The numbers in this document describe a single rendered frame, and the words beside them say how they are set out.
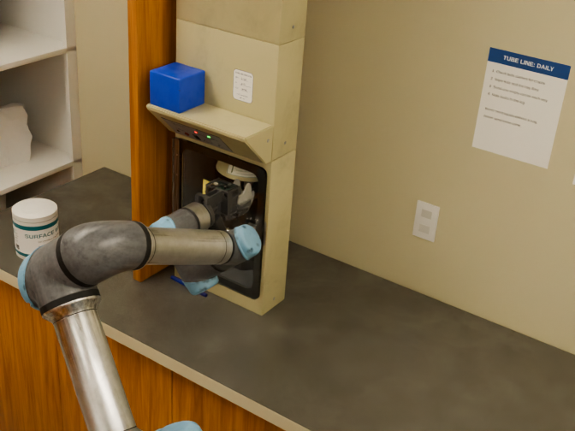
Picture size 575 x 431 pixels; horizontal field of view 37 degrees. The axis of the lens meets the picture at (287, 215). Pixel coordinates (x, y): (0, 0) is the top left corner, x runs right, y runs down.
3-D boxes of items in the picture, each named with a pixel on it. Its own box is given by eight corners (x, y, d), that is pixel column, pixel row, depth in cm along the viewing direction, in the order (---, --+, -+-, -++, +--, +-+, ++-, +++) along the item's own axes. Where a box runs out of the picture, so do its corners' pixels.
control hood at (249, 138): (174, 127, 230) (174, 92, 226) (272, 162, 215) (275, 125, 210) (145, 139, 222) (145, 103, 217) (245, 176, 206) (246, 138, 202)
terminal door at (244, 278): (175, 262, 249) (176, 136, 231) (259, 300, 235) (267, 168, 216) (174, 263, 249) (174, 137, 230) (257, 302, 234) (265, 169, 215)
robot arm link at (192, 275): (220, 284, 190) (196, 241, 190) (185, 301, 196) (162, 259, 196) (237, 272, 197) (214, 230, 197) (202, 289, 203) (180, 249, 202)
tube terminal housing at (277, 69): (226, 243, 271) (235, 1, 235) (311, 279, 256) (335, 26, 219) (174, 275, 252) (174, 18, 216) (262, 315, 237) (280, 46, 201)
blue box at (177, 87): (175, 94, 225) (175, 61, 220) (204, 103, 220) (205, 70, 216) (149, 103, 217) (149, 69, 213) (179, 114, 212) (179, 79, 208)
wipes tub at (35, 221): (40, 235, 267) (37, 192, 260) (69, 250, 261) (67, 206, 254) (6, 251, 258) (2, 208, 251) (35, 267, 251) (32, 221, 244)
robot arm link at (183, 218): (156, 262, 195) (138, 230, 195) (187, 245, 204) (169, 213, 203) (176, 252, 190) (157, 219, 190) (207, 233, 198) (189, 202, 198)
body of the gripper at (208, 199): (244, 185, 209) (213, 202, 200) (242, 215, 213) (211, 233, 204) (219, 175, 213) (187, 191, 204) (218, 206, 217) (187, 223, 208)
